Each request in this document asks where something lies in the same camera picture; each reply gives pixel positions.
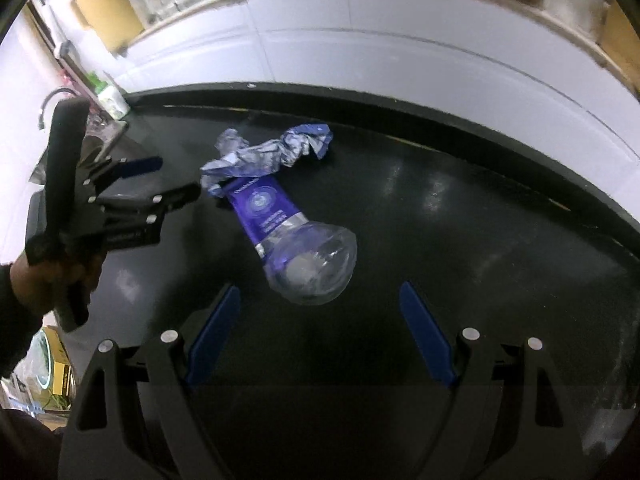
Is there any cardboard box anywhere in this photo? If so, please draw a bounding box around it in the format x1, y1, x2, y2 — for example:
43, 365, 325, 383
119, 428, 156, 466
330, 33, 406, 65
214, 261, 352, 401
597, 4, 640, 97

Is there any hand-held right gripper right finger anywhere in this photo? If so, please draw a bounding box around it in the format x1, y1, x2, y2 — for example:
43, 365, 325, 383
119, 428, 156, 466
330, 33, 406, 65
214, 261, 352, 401
399, 280, 592, 480

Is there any person's left hand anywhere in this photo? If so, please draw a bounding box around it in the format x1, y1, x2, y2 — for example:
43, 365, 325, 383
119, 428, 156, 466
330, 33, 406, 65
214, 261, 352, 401
9, 246, 103, 317

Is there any clear plastic container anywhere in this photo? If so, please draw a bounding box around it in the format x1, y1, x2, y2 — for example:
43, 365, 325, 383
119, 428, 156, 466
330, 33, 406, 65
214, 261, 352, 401
542, 0, 609, 42

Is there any steel sink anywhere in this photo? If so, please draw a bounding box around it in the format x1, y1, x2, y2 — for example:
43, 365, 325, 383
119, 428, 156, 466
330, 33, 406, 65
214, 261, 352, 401
30, 119, 132, 187

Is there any white soap bottle green cap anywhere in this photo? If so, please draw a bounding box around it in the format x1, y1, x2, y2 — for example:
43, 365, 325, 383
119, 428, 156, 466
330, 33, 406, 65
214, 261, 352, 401
87, 70, 130, 121

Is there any steel faucet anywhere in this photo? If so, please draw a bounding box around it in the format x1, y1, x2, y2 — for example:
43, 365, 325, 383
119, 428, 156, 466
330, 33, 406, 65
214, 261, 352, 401
38, 87, 77, 129

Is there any person's left forearm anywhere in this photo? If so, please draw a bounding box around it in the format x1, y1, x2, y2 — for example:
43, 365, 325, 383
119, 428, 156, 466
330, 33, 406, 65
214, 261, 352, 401
0, 264, 53, 386

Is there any blue white wrapper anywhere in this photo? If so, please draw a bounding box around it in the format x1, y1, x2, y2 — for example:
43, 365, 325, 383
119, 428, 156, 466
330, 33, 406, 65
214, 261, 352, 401
199, 122, 334, 199

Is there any yellow carton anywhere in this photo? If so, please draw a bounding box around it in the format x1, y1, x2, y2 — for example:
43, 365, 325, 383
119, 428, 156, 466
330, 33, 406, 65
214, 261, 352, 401
39, 326, 77, 397

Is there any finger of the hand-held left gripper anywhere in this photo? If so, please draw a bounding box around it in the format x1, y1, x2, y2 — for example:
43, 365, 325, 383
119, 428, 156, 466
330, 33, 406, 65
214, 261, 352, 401
89, 182, 202, 233
82, 156, 164, 196

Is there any clear bottle with purple label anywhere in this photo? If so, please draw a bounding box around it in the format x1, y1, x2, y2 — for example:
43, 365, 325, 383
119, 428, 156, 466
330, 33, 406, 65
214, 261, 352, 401
219, 174, 358, 307

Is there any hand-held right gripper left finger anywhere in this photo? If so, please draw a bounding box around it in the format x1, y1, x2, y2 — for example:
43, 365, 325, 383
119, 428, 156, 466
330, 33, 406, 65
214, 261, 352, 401
59, 282, 242, 480

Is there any yellow plastic jug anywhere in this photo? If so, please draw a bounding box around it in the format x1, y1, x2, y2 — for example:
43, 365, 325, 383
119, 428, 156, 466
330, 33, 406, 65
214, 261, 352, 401
67, 0, 147, 57

